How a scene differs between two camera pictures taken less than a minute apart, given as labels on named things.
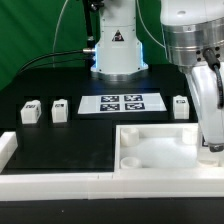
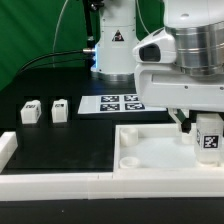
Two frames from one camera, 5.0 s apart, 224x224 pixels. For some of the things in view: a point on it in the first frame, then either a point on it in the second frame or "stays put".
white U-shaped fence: x=16 y=185 stays put
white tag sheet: x=122 y=103 stays put
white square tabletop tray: x=161 y=151 stays put
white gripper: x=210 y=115 to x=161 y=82
